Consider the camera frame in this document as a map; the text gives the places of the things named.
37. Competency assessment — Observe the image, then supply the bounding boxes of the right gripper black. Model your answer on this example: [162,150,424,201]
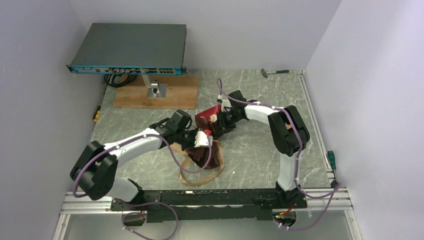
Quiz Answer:
[215,109,243,136]

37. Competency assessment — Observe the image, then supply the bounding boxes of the tan satin ribbon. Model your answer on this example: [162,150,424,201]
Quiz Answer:
[171,140,226,187]

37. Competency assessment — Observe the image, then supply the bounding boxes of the maroon paper bouquet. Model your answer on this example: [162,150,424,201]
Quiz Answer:
[184,104,221,170]

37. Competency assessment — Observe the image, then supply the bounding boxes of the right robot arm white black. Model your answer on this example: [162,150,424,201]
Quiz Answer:
[218,90,310,208]

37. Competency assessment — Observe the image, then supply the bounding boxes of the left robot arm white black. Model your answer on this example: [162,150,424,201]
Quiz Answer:
[70,109,198,210]

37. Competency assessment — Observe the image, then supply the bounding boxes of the wooden board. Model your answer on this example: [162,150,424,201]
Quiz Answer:
[113,75,199,110]

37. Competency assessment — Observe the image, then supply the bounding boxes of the yellow black tool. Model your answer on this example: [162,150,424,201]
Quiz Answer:
[92,105,101,123]

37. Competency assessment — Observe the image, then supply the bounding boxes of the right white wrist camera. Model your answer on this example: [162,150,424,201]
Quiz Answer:
[216,95,232,112]

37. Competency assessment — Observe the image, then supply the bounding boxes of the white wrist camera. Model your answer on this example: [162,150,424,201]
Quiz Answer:
[194,130,213,148]
[216,95,232,112]

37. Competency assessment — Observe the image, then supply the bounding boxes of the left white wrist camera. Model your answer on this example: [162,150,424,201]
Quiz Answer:
[194,130,213,148]

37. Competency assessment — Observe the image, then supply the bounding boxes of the metal stand bracket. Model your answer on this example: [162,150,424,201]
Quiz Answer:
[141,74,168,98]

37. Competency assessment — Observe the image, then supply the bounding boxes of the hammer with black handle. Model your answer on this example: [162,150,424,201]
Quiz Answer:
[260,68,290,79]

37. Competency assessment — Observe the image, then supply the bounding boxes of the black coiled cables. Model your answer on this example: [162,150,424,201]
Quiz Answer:
[104,73,138,89]

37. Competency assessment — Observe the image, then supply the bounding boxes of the green handled screwdriver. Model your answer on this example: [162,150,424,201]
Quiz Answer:
[327,150,338,188]

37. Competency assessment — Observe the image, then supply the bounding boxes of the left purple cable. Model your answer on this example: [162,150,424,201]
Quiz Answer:
[72,134,214,240]

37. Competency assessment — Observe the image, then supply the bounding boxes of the purple cable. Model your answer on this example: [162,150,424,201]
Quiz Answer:
[216,78,342,232]
[72,134,214,240]

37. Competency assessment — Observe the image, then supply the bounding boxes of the grey blue network switch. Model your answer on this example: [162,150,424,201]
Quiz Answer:
[67,23,187,75]

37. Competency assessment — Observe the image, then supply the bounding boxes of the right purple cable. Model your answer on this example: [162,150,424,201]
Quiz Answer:
[216,78,342,232]

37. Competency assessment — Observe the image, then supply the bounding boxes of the aluminium rail frame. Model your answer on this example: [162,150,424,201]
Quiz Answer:
[52,68,360,240]

